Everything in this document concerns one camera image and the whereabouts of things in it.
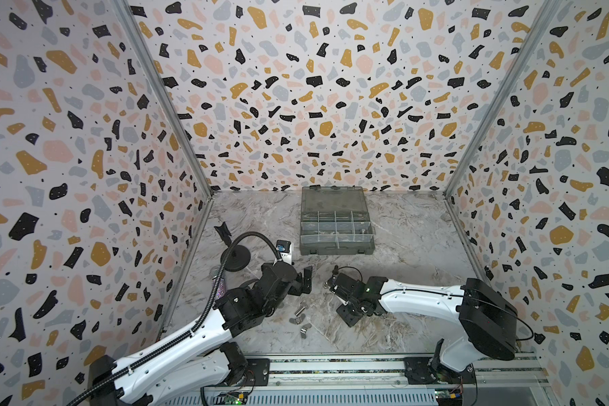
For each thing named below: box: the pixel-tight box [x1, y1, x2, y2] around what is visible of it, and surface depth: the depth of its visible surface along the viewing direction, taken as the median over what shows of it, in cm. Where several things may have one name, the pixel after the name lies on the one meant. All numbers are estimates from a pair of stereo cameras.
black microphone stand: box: [213, 221, 251, 272], surface depth 99 cm
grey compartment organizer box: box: [299, 185, 376, 256], surface depth 109 cm
